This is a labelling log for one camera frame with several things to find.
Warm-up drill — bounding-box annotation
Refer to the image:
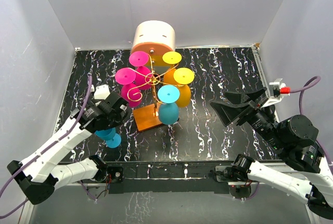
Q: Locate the blue wine glass front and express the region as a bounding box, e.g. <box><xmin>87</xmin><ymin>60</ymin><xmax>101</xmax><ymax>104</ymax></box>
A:
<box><xmin>95</xmin><ymin>128</ymin><xmax>121</xmax><ymax>148</ymax></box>

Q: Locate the magenta wine glass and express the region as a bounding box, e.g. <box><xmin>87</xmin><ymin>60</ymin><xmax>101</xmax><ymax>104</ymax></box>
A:
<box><xmin>115</xmin><ymin>68</ymin><xmax>142</xmax><ymax>108</ymax></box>
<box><xmin>129</xmin><ymin>51</ymin><xmax>152</xmax><ymax>90</ymax></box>

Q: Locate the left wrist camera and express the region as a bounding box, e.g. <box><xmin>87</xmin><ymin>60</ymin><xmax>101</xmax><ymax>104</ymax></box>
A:
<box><xmin>94</xmin><ymin>84</ymin><xmax>110</xmax><ymax>100</ymax></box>

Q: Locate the black marble mat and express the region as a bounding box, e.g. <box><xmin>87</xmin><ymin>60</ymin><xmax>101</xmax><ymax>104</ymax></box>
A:
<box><xmin>65</xmin><ymin>47</ymin><xmax>276</xmax><ymax>162</ymax></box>

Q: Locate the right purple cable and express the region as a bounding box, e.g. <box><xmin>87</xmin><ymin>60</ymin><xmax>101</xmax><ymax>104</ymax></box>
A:
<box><xmin>288</xmin><ymin>75</ymin><xmax>333</xmax><ymax>173</ymax></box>

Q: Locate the gold wire glass rack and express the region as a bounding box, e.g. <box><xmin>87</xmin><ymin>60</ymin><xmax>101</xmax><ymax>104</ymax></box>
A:
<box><xmin>126</xmin><ymin>51</ymin><xmax>183</xmax><ymax>117</ymax></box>

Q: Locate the wooden rack base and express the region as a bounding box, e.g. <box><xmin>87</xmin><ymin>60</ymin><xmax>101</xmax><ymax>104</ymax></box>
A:
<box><xmin>133</xmin><ymin>103</ymin><xmax>163</xmax><ymax>132</ymax></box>

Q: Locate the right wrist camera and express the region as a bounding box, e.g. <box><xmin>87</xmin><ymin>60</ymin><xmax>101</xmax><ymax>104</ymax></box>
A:
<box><xmin>261</xmin><ymin>78</ymin><xmax>291</xmax><ymax>108</ymax></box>

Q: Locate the orange wine glass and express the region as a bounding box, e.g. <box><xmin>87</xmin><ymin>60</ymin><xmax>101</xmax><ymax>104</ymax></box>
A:
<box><xmin>162</xmin><ymin>51</ymin><xmax>182</xmax><ymax>85</ymax></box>
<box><xmin>173</xmin><ymin>68</ymin><xmax>195</xmax><ymax>108</ymax></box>

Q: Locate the orange wine glass front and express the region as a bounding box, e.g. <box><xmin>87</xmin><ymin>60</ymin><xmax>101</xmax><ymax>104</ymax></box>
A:
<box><xmin>173</xmin><ymin>68</ymin><xmax>195</xmax><ymax>108</ymax></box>

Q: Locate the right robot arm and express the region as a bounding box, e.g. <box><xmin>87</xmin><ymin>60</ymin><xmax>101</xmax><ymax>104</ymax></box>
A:
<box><xmin>210</xmin><ymin>88</ymin><xmax>332</xmax><ymax>220</ymax></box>

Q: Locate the purple cable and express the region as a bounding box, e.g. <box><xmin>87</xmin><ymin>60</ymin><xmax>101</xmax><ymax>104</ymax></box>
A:
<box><xmin>0</xmin><ymin>75</ymin><xmax>94</xmax><ymax>217</ymax></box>
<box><xmin>288</xmin><ymin>75</ymin><xmax>333</xmax><ymax>173</ymax></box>

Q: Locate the pink yellow cylinder box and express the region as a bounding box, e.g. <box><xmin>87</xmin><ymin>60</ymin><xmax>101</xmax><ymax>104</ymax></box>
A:
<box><xmin>131</xmin><ymin>20</ymin><xmax>175</xmax><ymax>67</ymax></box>

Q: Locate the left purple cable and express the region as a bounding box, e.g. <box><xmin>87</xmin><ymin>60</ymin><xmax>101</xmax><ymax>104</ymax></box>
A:
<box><xmin>0</xmin><ymin>75</ymin><xmax>94</xmax><ymax>217</ymax></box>

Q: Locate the blue wine glass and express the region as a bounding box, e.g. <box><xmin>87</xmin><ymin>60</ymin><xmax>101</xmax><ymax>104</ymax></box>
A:
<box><xmin>95</xmin><ymin>128</ymin><xmax>121</xmax><ymax>148</ymax></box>
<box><xmin>158</xmin><ymin>85</ymin><xmax>180</xmax><ymax>125</ymax></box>

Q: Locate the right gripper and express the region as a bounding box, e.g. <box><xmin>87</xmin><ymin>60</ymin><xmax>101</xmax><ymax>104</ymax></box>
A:
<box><xmin>209</xmin><ymin>87</ymin><xmax>284</xmax><ymax>149</ymax></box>

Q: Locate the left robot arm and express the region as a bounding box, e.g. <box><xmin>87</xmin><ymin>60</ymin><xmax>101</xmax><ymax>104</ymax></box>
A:
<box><xmin>7</xmin><ymin>92</ymin><xmax>128</xmax><ymax>205</ymax></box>

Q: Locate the aluminium frame rail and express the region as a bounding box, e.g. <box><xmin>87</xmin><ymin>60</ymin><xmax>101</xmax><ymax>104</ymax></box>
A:
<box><xmin>20</xmin><ymin>172</ymin><xmax>321</xmax><ymax>223</ymax></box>

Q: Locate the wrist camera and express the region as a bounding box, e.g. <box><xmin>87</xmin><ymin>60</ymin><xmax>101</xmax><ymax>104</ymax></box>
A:
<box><xmin>261</xmin><ymin>78</ymin><xmax>291</xmax><ymax>108</ymax></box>
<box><xmin>94</xmin><ymin>84</ymin><xmax>110</xmax><ymax>100</ymax></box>

